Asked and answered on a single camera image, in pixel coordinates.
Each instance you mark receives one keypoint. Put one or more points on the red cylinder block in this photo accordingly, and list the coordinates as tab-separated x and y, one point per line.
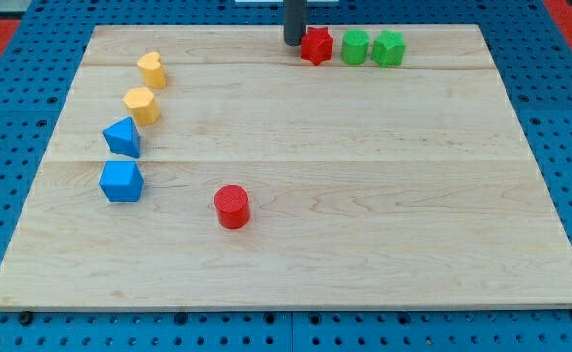
232	206

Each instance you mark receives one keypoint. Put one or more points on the light wooden board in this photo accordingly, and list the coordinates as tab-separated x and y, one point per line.
370	189

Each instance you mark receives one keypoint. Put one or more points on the red star block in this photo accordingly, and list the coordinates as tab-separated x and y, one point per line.
317	45

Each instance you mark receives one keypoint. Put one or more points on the green cylinder block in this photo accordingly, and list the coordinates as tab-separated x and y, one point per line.
354	46

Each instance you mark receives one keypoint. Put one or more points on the yellow hexagon block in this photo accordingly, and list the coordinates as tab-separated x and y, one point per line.
142	106

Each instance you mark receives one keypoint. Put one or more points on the green star block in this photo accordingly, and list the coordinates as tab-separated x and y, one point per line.
388	49

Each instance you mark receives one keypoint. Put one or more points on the blue cube block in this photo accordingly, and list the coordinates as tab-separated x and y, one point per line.
121	181

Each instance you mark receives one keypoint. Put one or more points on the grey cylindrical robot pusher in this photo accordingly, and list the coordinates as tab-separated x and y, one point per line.
294	22

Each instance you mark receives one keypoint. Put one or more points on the yellow heart block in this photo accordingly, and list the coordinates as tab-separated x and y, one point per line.
152	70

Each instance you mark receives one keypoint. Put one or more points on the blue triangle block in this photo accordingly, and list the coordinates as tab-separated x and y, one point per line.
123	138

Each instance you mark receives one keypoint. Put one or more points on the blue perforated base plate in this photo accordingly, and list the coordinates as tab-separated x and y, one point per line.
36	71

